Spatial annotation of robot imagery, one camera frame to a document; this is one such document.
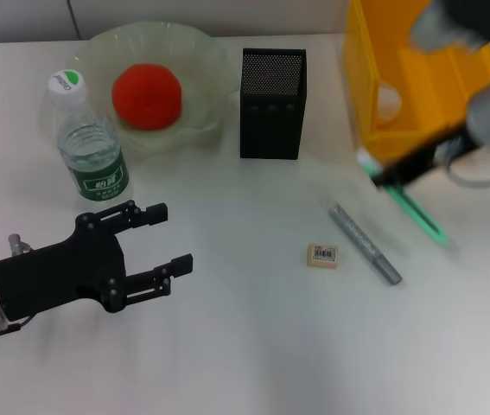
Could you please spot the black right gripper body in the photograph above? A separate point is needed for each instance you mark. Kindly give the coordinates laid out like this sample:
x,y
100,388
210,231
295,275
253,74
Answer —
x,y
430,160

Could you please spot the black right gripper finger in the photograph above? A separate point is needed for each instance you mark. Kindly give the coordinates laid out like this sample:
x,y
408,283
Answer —
x,y
385,178

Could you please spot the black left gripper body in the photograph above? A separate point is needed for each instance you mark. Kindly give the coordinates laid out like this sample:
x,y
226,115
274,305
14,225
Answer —
x,y
59,272

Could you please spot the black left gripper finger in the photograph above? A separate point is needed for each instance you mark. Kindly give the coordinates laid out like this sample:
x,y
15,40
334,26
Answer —
x,y
182,266
156,215

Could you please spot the green utility knife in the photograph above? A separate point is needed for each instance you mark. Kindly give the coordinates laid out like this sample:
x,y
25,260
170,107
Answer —
x,y
421,216

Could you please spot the grey marker pen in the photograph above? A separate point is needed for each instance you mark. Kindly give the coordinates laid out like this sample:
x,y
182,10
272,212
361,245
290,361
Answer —
x,y
359,238

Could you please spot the white paper ball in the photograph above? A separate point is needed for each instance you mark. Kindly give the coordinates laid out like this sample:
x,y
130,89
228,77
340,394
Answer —
x,y
389,101

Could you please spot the clear green-labelled water bottle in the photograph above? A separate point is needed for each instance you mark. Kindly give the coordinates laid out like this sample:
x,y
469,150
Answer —
x,y
93,160

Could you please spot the beige eraser with barcode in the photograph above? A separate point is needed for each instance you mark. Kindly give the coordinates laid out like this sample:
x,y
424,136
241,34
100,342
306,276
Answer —
x,y
322,255

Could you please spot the orange fruit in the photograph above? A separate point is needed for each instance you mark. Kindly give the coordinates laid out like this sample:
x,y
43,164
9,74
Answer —
x,y
147,97

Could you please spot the black mesh pen holder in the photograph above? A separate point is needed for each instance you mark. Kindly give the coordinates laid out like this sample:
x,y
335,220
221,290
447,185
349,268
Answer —
x,y
270,116

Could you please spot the green glass fruit plate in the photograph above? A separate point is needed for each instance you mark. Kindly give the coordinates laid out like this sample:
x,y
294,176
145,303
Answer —
x,y
201,86

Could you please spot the yellow plastic bin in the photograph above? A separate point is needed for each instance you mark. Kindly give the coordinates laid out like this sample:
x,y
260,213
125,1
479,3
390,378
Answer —
x,y
365,78

